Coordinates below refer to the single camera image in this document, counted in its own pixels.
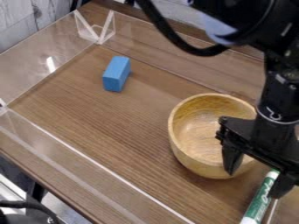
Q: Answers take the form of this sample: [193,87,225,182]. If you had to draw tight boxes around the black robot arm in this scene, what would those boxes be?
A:
[189,0,299,199]

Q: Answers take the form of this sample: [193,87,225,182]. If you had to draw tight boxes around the green expo marker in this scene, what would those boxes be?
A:
[238,169,278,224]

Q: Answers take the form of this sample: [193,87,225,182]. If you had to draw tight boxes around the blue rectangular block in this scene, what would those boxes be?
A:
[102,56,130,92]

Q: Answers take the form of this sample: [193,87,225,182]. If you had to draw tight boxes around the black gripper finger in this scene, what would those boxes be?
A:
[221,143,244,176]
[268,172,297,199]

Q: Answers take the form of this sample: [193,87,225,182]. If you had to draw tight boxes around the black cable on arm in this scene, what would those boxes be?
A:
[133,0,230,58]

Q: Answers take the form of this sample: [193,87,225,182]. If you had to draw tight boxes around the light wooden bowl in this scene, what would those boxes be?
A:
[168,93,257,179]

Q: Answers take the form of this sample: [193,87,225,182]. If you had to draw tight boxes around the clear acrylic tray wall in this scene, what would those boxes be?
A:
[0,4,269,224]

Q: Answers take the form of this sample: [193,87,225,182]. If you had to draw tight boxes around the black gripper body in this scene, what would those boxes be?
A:
[216,115,299,186]

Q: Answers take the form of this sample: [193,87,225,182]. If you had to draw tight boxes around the black equipment with cable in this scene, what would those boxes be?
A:
[0,199,66,224]

